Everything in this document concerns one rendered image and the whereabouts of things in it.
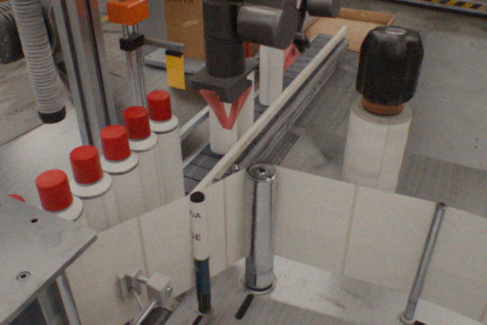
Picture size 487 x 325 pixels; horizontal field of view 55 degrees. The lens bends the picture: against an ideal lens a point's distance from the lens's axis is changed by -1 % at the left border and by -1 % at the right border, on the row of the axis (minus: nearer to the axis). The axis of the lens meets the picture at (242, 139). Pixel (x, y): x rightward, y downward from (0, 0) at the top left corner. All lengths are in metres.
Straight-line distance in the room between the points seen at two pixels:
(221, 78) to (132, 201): 0.20
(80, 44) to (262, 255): 0.39
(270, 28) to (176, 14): 0.79
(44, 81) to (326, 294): 0.45
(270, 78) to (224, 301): 0.53
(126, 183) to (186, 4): 0.80
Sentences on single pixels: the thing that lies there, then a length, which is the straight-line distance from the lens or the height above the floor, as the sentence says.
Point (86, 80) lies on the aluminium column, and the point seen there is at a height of 1.08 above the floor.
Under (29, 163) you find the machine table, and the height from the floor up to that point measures 0.83.
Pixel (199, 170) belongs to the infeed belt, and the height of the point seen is 0.88.
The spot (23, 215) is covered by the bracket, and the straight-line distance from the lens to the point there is 0.40.
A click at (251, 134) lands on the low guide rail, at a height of 0.91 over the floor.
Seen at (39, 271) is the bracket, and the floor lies 1.14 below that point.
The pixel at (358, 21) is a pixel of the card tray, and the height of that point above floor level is 0.83.
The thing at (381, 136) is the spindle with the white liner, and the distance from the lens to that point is 0.67.
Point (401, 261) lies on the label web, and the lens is 0.60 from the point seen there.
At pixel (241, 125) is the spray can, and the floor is 0.92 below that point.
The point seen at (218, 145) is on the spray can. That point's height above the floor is 0.90.
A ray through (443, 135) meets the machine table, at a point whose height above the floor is 0.83.
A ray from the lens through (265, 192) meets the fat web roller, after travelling 0.54.
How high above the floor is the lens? 1.39
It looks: 33 degrees down
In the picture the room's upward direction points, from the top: straight up
